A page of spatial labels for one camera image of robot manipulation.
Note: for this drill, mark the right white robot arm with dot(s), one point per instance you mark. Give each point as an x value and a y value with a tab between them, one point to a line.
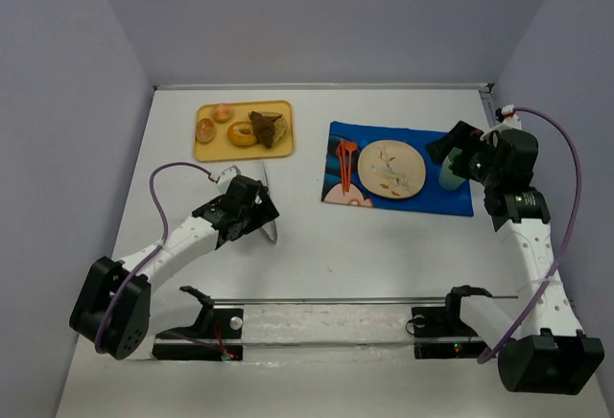
544	349

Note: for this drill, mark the bagel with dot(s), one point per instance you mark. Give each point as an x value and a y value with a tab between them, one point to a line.
240	134

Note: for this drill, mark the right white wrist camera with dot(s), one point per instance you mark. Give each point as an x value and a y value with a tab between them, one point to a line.
505	118

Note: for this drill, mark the round bun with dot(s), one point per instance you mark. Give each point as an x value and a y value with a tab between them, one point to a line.
205	130
221	113

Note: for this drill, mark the orange spoon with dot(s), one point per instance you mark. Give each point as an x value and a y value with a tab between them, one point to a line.
351	147

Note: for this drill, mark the metal rail front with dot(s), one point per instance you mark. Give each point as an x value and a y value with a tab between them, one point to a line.
412	301

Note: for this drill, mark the seeded bread slice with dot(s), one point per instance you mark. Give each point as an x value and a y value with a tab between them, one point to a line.
280	127

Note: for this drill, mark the blue placemat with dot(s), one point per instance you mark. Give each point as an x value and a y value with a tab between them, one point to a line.
431	199

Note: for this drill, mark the dark brown bread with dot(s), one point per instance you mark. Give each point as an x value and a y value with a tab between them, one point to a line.
263	128

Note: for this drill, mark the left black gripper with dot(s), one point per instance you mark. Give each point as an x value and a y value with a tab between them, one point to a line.
264	207

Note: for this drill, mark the half baguette piece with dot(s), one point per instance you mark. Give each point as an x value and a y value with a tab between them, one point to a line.
272	116

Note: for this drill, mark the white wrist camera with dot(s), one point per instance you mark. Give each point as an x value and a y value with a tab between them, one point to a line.
226	176
505	118

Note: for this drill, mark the metal rail back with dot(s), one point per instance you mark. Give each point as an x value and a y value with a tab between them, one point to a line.
478	86

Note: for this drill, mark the green cup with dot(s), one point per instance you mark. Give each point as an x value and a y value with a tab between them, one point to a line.
447	179

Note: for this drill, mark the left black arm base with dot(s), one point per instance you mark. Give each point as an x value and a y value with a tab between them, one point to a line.
214	335

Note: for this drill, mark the beige decorated plate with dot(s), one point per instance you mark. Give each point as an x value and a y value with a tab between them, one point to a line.
391	169

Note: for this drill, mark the metal rail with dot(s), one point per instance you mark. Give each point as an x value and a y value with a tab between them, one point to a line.
478	86
412	301

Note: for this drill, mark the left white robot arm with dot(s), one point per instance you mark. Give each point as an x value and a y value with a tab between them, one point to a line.
113	309

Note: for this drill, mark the orange knife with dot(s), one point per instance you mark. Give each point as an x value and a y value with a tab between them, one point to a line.
347	162

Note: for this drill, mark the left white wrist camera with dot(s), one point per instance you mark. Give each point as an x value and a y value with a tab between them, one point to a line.
226	176

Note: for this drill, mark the round bun top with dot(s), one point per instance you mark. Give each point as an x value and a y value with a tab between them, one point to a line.
221	113

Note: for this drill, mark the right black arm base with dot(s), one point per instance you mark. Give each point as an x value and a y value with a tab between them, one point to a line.
437	337

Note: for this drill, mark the yellow tray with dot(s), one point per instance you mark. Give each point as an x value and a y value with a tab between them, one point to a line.
220	149

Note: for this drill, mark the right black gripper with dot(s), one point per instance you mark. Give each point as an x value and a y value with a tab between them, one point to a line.
460	148

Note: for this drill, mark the round bun left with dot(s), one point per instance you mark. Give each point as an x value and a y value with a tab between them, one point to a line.
205	130

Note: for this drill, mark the metal tongs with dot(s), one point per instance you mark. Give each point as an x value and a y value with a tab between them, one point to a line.
269	230

